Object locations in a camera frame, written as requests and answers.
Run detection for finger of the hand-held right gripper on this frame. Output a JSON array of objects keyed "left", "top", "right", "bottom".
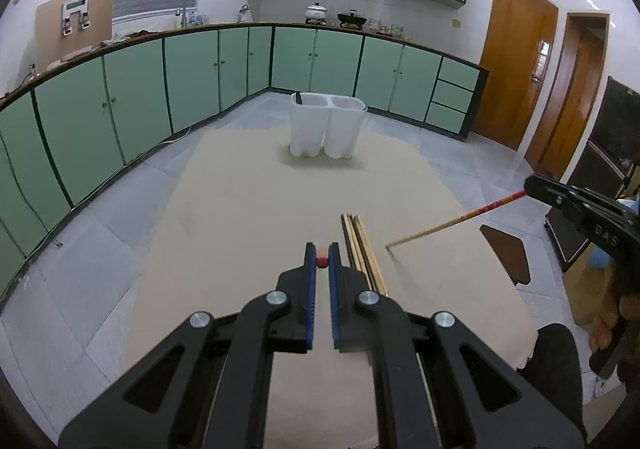
[{"left": 525, "top": 175, "right": 636, "bottom": 226}]

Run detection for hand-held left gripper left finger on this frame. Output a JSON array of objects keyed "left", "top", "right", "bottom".
[{"left": 59, "top": 243, "right": 317, "bottom": 449}]

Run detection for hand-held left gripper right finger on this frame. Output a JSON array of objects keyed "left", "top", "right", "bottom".
[{"left": 329, "top": 243, "right": 586, "bottom": 449}]

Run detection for black chopstick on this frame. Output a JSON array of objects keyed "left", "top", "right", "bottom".
[{"left": 341, "top": 214, "right": 373, "bottom": 291}]

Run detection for white utensil holder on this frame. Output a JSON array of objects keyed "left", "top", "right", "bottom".
[{"left": 290, "top": 92, "right": 366, "bottom": 160}]

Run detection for person's right hand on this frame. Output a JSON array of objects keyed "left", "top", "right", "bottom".
[{"left": 589, "top": 260, "right": 624, "bottom": 355}]

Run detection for cardboard box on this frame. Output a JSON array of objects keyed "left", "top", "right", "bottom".
[{"left": 563, "top": 256, "right": 609, "bottom": 326}]

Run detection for black cabinet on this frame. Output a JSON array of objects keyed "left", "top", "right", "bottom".
[{"left": 544, "top": 75, "right": 640, "bottom": 273}]

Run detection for dark stool seat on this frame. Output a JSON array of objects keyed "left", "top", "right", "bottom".
[{"left": 479, "top": 224, "right": 531, "bottom": 286}]

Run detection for brown wooden door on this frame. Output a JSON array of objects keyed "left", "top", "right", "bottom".
[
  {"left": 523, "top": 11, "right": 612, "bottom": 181},
  {"left": 469, "top": 0, "right": 560, "bottom": 151}
]

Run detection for beige tablecloth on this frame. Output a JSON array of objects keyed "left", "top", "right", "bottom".
[{"left": 127, "top": 126, "right": 538, "bottom": 449}]

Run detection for black wok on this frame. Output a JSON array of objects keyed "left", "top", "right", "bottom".
[{"left": 337, "top": 9, "right": 369, "bottom": 28}]

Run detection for green lower kitchen cabinets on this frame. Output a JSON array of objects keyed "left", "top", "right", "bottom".
[{"left": 0, "top": 22, "right": 489, "bottom": 315}]

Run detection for white device on cardboard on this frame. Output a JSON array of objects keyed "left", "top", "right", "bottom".
[{"left": 60, "top": 0, "right": 92, "bottom": 36}]

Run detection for cardboard sheet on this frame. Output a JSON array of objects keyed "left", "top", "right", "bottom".
[{"left": 34, "top": 0, "right": 117, "bottom": 73}]

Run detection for white cable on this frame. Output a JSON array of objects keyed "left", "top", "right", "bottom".
[{"left": 159, "top": 128, "right": 194, "bottom": 146}]

